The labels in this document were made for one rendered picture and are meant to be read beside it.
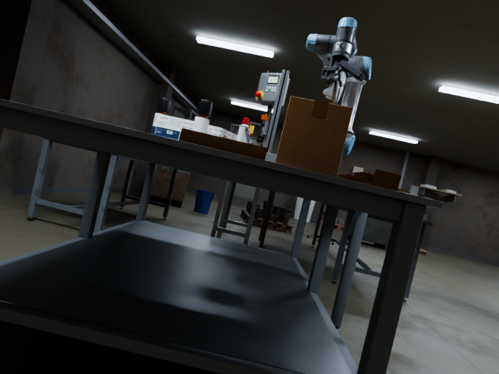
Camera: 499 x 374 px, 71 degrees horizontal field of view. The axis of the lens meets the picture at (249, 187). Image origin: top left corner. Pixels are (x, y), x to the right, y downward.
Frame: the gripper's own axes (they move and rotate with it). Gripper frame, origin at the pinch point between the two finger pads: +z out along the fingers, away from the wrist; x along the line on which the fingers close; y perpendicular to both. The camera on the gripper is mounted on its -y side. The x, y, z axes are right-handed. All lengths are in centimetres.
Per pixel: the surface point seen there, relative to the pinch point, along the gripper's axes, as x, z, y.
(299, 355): 15, 95, -13
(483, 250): -1160, 31, -154
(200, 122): -23, 8, 87
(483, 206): -1141, -100, -130
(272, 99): -54, -19, 60
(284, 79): -55, -32, 56
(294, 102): 15.6, 6.1, 10.5
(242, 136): -17, 15, 51
